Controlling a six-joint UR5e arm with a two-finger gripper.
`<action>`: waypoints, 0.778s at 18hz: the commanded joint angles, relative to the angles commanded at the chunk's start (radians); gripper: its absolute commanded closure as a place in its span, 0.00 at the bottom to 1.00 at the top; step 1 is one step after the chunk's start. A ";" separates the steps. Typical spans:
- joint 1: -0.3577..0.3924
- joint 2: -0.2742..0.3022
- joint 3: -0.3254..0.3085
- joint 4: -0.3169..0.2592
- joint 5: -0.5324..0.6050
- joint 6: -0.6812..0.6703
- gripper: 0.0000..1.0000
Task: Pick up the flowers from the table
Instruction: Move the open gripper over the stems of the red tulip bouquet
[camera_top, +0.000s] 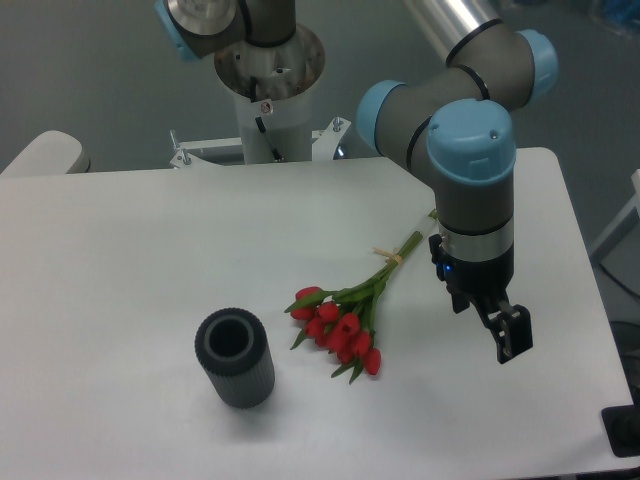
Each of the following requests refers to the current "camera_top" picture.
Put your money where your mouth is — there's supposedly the black cable on pedestal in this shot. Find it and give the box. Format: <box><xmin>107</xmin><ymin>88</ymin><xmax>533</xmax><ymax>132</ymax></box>
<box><xmin>248</xmin><ymin>74</ymin><xmax>286</xmax><ymax>162</ymax></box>

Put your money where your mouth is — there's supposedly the white metal base bracket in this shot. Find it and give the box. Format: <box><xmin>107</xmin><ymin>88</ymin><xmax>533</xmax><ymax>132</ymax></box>
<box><xmin>169</xmin><ymin>116</ymin><xmax>352</xmax><ymax>169</ymax></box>

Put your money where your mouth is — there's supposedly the black device at table edge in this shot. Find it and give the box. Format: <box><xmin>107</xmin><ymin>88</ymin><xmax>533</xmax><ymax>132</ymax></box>
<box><xmin>601</xmin><ymin>405</ymin><xmax>639</xmax><ymax>458</ymax></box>

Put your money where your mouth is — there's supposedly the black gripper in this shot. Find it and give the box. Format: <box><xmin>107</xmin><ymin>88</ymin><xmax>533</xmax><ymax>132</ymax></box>
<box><xmin>428</xmin><ymin>234</ymin><xmax>533</xmax><ymax>364</ymax></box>

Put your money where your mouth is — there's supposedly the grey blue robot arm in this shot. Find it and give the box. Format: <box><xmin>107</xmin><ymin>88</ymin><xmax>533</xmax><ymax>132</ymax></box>
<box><xmin>155</xmin><ymin>1</ymin><xmax>558</xmax><ymax>363</ymax></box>

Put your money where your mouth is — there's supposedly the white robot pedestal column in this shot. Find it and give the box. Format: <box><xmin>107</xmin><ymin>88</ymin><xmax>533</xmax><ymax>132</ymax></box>
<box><xmin>232</xmin><ymin>93</ymin><xmax>312</xmax><ymax>165</ymax></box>

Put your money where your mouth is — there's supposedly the red tulip bouquet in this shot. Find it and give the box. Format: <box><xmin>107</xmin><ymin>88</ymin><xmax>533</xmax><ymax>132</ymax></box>
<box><xmin>285</xmin><ymin>209</ymin><xmax>438</xmax><ymax>382</ymax></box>

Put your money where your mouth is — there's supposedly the dark grey ribbed vase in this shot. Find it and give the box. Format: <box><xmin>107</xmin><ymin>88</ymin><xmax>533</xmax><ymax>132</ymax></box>
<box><xmin>194</xmin><ymin>307</ymin><xmax>275</xmax><ymax>409</ymax></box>

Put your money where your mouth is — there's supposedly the white frame at right edge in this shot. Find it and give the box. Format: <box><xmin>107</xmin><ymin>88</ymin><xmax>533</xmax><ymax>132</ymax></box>
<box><xmin>588</xmin><ymin>170</ymin><xmax>639</xmax><ymax>265</ymax></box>

